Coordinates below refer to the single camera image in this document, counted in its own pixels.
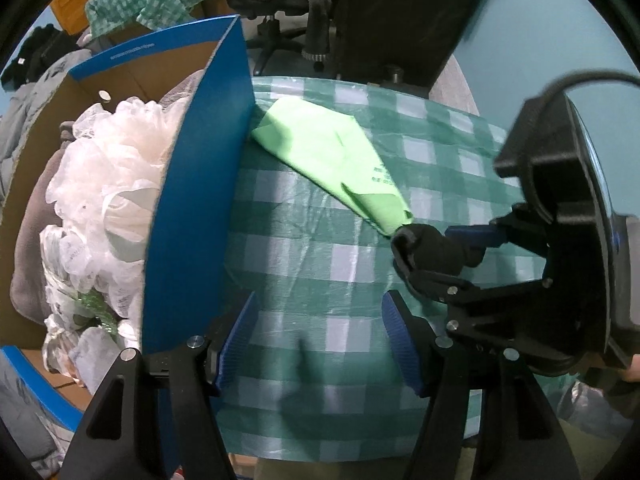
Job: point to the green checkered tablecloth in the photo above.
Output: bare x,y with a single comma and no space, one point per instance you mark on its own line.
318,382

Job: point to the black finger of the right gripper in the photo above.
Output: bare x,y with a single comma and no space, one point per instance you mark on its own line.
444,293

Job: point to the person's right hand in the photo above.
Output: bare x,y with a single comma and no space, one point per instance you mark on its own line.
632,373

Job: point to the black clothes pile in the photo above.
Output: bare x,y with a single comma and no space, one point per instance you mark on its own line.
44,46

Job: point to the wooden louvered wardrobe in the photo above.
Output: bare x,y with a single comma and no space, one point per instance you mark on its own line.
70,14

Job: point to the black office chair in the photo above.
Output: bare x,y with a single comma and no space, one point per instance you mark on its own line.
299,26

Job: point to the grey fleece slipper sock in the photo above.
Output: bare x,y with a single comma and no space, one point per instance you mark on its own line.
27,292

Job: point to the green glitter cloth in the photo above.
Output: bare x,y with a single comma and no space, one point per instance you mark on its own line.
91,310

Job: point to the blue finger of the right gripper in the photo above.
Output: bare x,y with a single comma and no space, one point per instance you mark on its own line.
487,236

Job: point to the white mesh bath pouf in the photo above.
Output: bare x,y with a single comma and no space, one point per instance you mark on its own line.
107,186

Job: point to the black glove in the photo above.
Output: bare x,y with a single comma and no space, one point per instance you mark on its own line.
423,254

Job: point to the silver plastic bag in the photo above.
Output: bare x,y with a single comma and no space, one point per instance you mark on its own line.
586,409

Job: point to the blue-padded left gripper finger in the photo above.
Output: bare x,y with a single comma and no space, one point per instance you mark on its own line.
120,435

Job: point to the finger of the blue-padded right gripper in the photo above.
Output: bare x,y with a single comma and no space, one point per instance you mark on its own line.
519,436

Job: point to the blue-rimmed cardboard box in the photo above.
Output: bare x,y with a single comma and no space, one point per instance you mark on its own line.
185,256

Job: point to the twisted white plastic bag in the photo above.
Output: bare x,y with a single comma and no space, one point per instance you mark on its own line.
65,284

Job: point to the large black hanging coat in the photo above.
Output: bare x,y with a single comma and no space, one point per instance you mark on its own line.
415,36

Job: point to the light green cloth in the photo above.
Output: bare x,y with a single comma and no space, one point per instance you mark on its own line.
332,150

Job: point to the grey quilted duvet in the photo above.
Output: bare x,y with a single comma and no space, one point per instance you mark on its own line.
24,108

